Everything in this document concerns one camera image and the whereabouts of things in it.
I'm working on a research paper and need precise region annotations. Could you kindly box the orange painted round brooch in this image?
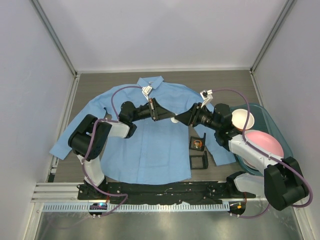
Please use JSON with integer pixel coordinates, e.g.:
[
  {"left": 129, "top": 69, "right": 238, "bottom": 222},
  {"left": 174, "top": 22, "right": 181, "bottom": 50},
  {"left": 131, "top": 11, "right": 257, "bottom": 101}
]
[{"left": 192, "top": 139, "right": 203, "bottom": 150}]

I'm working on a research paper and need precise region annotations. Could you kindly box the blue button-up shirt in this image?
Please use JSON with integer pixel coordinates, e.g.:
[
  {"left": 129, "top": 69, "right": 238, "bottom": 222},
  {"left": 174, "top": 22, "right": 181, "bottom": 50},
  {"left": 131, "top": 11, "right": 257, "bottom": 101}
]
[{"left": 48, "top": 76, "right": 237, "bottom": 185}]

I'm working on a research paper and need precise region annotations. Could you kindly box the pink blossom round brooch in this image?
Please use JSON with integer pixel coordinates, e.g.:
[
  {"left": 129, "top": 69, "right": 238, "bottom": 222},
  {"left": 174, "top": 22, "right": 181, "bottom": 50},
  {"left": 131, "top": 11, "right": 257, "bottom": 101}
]
[{"left": 170, "top": 117, "right": 179, "bottom": 123}]

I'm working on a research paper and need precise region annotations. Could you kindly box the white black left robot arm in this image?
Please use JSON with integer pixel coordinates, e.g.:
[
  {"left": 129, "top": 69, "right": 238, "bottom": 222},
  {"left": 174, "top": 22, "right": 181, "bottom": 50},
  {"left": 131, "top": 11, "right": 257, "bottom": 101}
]
[{"left": 67, "top": 98, "right": 176, "bottom": 199}]

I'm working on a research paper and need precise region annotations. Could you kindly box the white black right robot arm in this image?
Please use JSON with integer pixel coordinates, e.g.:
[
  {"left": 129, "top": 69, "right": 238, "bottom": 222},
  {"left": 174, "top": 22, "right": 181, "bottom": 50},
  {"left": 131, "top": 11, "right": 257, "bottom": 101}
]
[{"left": 175, "top": 103, "right": 313, "bottom": 211}]

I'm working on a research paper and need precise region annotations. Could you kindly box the white bowl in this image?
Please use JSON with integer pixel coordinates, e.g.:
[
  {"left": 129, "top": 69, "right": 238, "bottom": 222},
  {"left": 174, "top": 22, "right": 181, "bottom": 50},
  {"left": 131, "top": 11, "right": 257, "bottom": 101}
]
[{"left": 231, "top": 108, "right": 255, "bottom": 131}]

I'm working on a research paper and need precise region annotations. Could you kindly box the teal plastic bin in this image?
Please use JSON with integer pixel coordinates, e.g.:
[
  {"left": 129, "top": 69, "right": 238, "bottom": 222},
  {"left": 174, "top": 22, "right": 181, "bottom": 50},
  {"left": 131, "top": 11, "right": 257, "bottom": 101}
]
[{"left": 229, "top": 102, "right": 294, "bottom": 176}]

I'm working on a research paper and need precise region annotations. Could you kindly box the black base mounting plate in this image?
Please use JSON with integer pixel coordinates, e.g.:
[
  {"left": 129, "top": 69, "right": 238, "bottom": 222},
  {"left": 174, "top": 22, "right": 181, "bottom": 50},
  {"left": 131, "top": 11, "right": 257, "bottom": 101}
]
[{"left": 77, "top": 181, "right": 256, "bottom": 205}]

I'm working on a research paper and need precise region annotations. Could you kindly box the pink plate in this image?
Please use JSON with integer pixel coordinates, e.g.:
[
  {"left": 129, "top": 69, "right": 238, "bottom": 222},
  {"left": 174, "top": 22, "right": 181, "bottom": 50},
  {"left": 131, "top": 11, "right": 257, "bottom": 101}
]
[{"left": 229, "top": 130, "right": 284, "bottom": 173}]

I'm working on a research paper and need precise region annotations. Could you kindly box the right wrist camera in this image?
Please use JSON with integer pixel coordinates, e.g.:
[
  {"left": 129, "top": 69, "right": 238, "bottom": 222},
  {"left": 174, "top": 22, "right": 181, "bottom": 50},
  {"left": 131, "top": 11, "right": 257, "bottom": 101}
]
[{"left": 200, "top": 89, "right": 213, "bottom": 108}]

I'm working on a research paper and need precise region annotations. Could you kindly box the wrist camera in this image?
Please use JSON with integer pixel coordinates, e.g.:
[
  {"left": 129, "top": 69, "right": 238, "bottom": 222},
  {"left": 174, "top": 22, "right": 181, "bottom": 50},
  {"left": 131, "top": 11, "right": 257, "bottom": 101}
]
[
  {"left": 200, "top": 89, "right": 213, "bottom": 108},
  {"left": 141, "top": 85, "right": 153, "bottom": 102}
]

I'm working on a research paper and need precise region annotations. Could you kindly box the black square frame upper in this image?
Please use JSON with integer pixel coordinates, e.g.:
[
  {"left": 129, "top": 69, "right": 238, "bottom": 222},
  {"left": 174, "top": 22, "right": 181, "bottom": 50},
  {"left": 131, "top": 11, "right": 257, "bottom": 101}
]
[{"left": 189, "top": 133, "right": 207, "bottom": 152}]

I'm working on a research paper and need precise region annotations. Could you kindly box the black square frame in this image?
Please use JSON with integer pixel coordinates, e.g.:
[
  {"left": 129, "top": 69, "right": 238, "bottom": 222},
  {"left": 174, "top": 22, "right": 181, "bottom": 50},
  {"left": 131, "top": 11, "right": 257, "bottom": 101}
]
[
  {"left": 189, "top": 133, "right": 207, "bottom": 152},
  {"left": 189, "top": 150, "right": 209, "bottom": 170}
]

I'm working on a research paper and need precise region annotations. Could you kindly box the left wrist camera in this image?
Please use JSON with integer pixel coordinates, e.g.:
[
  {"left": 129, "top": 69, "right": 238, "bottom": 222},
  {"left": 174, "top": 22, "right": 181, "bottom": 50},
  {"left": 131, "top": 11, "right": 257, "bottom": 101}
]
[{"left": 141, "top": 85, "right": 153, "bottom": 102}]

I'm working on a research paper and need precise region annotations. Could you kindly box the black square frame lower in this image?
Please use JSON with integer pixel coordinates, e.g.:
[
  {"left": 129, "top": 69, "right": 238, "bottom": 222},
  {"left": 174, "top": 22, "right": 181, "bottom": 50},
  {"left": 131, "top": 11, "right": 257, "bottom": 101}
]
[{"left": 189, "top": 150, "right": 209, "bottom": 170}]

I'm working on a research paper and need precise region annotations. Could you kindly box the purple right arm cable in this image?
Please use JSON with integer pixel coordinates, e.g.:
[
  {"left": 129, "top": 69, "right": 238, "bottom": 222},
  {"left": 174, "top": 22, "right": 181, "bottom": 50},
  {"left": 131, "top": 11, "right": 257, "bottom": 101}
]
[{"left": 207, "top": 87, "right": 315, "bottom": 220}]

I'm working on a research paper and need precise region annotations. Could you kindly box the aluminium frame rail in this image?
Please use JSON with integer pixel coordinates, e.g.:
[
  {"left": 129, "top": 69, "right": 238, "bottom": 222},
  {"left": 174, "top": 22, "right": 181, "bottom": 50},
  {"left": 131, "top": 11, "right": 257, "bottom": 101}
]
[{"left": 31, "top": 181, "right": 256, "bottom": 205}]

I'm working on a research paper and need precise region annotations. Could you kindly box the white slotted cable duct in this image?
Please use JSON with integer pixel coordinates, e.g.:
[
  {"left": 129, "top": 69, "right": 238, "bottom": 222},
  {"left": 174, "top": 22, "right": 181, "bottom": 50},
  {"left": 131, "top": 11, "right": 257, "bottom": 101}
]
[{"left": 42, "top": 201, "right": 230, "bottom": 213}]

